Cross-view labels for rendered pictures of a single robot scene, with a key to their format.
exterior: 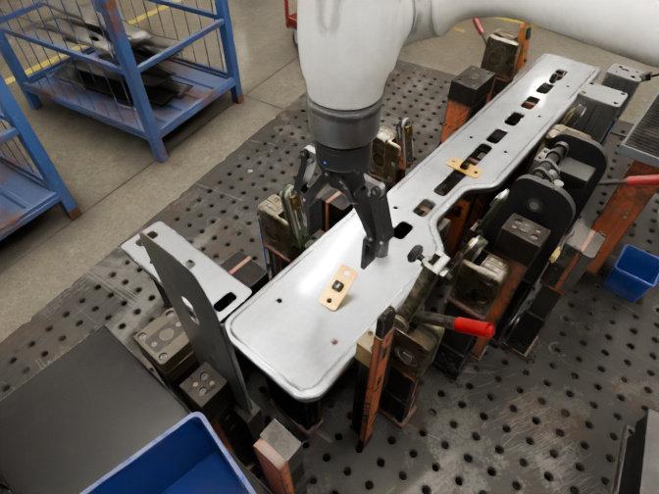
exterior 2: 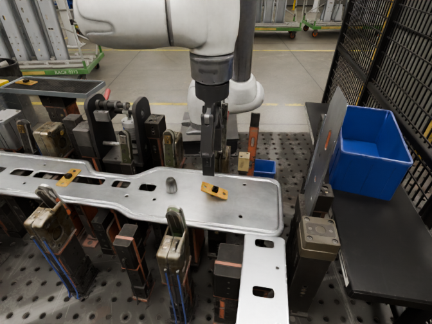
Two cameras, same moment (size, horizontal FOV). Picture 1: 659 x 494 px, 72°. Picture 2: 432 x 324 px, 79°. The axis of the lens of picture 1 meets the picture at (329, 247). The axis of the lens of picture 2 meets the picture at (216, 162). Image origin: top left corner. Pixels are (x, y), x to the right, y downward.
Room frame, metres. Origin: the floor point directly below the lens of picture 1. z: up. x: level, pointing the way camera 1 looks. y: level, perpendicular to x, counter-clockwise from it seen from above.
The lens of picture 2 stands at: (0.76, 0.46, 1.54)
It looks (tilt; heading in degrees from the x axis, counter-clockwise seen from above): 37 degrees down; 239
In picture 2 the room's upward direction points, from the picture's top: straight up
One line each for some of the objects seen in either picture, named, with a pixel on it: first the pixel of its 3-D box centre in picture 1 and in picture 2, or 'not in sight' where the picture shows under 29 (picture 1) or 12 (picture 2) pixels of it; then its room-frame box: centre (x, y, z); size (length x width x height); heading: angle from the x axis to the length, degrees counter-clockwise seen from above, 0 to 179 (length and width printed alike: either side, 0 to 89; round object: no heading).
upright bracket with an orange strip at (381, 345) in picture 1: (373, 394); (249, 177); (0.31, -0.07, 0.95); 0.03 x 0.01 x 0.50; 140
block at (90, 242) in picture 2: (455, 217); (86, 207); (0.83, -0.33, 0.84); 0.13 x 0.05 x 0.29; 50
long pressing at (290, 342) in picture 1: (465, 164); (62, 179); (0.86, -0.33, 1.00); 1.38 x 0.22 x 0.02; 140
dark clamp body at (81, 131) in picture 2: not in sight; (100, 166); (0.74, -0.49, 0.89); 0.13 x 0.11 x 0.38; 50
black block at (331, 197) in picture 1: (334, 242); (137, 266); (0.74, -0.01, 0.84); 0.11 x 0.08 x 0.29; 50
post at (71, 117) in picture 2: not in sight; (87, 159); (0.78, -0.55, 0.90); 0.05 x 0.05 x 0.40; 50
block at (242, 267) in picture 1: (252, 309); (227, 288); (0.55, 0.17, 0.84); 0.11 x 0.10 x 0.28; 50
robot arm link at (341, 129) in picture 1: (344, 113); (211, 65); (0.49, -0.02, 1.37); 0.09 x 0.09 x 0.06
